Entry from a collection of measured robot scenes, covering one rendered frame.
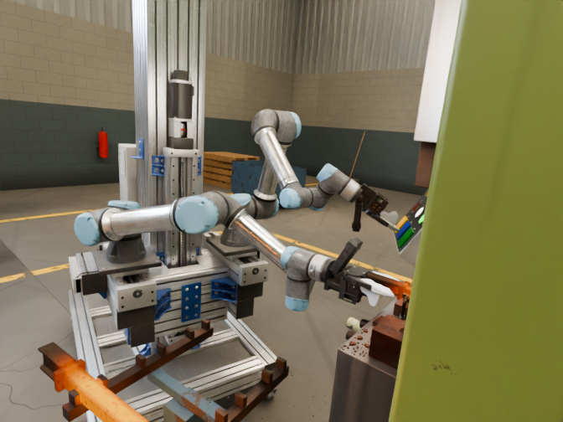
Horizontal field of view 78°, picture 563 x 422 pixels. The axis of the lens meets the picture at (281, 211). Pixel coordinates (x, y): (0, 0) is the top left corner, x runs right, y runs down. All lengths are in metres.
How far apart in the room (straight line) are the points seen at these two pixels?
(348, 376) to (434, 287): 0.49
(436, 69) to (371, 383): 0.63
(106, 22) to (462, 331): 8.03
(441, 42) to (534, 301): 0.52
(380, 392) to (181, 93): 1.27
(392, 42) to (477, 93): 9.63
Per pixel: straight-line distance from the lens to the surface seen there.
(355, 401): 0.86
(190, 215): 1.10
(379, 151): 9.70
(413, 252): 1.33
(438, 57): 0.76
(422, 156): 0.80
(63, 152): 7.72
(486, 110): 0.36
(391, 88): 9.73
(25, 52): 7.62
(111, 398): 0.68
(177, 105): 1.56
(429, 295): 0.39
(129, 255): 1.48
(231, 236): 1.65
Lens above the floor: 1.37
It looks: 13 degrees down
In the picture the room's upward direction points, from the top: 4 degrees clockwise
